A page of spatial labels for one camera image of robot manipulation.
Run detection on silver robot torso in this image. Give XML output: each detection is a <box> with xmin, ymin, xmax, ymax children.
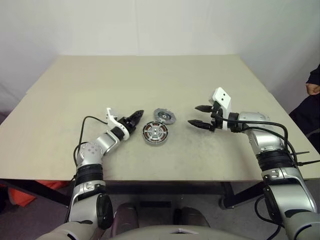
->
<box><xmin>117</xmin><ymin>224</ymin><xmax>251</xmax><ymax>240</ymax></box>

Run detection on black zip tie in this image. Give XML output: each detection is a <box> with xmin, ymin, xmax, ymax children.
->
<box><xmin>296</xmin><ymin>160</ymin><xmax>317</xmax><ymax>168</ymax></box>
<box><xmin>291</xmin><ymin>150</ymin><xmax>311</xmax><ymax>158</ymax></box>

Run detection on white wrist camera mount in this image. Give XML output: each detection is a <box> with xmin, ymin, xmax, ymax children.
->
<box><xmin>104</xmin><ymin>107</ymin><xmax>131</xmax><ymax>141</ymax></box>
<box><xmin>208</xmin><ymin>87</ymin><xmax>233</xmax><ymax>132</ymax></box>

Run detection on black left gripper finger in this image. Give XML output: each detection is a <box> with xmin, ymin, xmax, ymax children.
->
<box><xmin>131</xmin><ymin>113</ymin><xmax>145</xmax><ymax>132</ymax></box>
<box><xmin>128</xmin><ymin>109</ymin><xmax>145</xmax><ymax>122</ymax></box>

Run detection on grey motor rotor cap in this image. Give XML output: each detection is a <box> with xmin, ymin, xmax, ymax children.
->
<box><xmin>153</xmin><ymin>107</ymin><xmax>177</xmax><ymax>125</ymax></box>

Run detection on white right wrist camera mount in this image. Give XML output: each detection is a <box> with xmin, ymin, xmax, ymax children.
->
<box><xmin>208</xmin><ymin>87</ymin><xmax>233</xmax><ymax>132</ymax></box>

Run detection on bare person hand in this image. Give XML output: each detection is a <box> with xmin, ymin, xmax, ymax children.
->
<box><xmin>306</xmin><ymin>83</ymin><xmax>320</xmax><ymax>96</ymax></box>

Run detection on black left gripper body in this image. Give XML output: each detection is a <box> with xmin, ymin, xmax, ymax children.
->
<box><xmin>117</xmin><ymin>115</ymin><xmax>136</xmax><ymax>135</ymax></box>

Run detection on silver motor stator copper coils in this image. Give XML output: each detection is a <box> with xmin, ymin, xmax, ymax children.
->
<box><xmin>142</xmin><ymin>120</ymin><xmax>171</xmax><ymax>147</ymax></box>

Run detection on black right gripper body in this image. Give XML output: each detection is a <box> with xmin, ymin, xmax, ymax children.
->
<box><xmin>209</xmin><ymin>99</ymin><xmax>225</xmax><ymax>133</ymax></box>

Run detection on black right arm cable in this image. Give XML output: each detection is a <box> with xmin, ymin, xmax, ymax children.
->
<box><xmin>212</xmin><ymin>109</ymin><xmax>301</xmax><ymax>240</ymax></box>

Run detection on black table frame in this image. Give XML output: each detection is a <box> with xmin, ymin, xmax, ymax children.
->
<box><xmin>0</xmin><ymin>178</ymin><xmax>268</xmax><ymax>210</ymax></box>

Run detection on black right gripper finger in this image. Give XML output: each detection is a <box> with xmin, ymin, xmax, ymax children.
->
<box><xmin>187</xmin><ymin>119</ymin><xmax>212</xmax><ymax>131</ymax></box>
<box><xmin>194</xmin><ymin>104</ymin><xmax>214</xmax><ymax>113</ymax></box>

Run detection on orange object under table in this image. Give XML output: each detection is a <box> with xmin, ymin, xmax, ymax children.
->
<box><xmin>0</xmin><ymin>179</ymin><xmax>68</xmax><ymax>208</ymax></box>

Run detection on dark rounded shape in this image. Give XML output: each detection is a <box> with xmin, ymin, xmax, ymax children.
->
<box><xmin>111</xmin><ymin>202</ymin><xmax>141</xmax><ymax>233</ymax></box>
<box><xmin>173</xmin><ymin>206</ymin><xmax>211</xmax><ymax>228</ymax></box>

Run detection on person in dark clothes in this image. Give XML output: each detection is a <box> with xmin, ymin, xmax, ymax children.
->
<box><xmin>289</xmin><ymin>66</ymin><xmax>320</xmax><ymax>161</ymax></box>

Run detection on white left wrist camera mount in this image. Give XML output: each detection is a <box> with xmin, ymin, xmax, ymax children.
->
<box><xmin>104</xmin><ymin>107</ymin><xmax>131</xmax><ymax>141</ymax></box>

